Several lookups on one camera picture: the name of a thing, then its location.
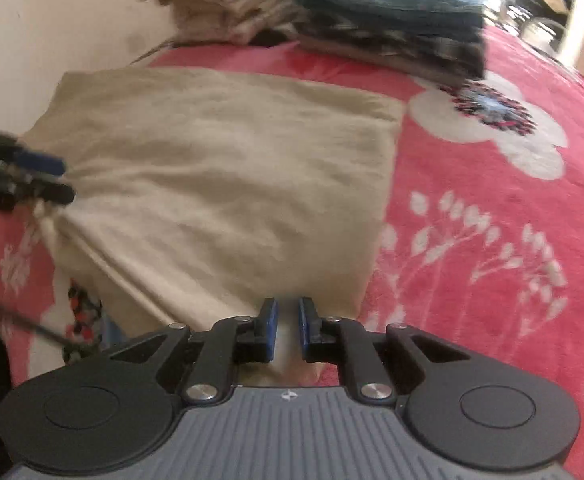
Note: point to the stack of light folded clothes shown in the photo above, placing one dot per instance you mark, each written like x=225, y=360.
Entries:
x=212, y=5

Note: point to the khaki pants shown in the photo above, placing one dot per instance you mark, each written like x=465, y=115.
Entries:
x=197, y=160

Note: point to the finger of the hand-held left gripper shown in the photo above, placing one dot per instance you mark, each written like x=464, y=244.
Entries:
x=47, y=194
x=42, y=165

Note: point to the stack of dark folded clothes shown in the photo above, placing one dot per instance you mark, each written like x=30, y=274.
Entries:
x=397, y=15

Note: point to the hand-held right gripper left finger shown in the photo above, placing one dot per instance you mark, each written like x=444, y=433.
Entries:
x=270, y=332

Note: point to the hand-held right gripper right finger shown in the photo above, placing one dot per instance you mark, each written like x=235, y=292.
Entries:
x=304, y=332

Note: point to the black wheelchair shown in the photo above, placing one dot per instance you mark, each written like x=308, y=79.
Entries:
x=542, y=10

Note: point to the red floral blanket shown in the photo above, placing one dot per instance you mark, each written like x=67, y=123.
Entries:
x=472, y=260

